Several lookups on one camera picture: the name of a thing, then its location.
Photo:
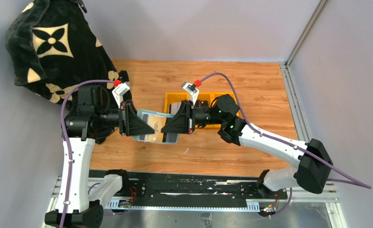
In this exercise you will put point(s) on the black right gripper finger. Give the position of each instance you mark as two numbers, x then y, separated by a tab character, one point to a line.
171	127
182	114

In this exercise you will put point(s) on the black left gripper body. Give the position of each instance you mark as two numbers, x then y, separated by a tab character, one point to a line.
122	118

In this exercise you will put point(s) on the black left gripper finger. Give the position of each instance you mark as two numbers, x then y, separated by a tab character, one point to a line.
136	122
137	132

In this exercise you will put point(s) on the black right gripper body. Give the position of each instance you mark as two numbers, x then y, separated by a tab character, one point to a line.
188	117

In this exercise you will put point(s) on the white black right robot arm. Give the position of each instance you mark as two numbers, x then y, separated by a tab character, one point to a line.
310	164

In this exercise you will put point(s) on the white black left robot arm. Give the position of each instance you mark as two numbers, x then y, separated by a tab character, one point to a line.
97	110

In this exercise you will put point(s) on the yellow middle plastic bin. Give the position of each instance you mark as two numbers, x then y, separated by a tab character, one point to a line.
205	96

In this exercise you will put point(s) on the yellow left plastic bin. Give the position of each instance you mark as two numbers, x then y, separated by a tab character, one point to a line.
173	101

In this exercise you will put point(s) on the black cream floral blanket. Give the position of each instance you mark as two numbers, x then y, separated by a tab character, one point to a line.
53	49

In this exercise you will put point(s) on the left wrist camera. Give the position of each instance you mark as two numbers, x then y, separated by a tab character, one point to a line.
122	93

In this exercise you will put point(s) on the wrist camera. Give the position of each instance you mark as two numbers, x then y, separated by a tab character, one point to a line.
192	90
122	93

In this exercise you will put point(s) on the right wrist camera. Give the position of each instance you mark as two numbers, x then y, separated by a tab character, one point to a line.
192	90

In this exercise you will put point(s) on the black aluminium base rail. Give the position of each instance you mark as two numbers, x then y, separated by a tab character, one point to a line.
181	192

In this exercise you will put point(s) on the aluminium corner frame post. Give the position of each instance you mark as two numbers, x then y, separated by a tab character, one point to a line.
300	121

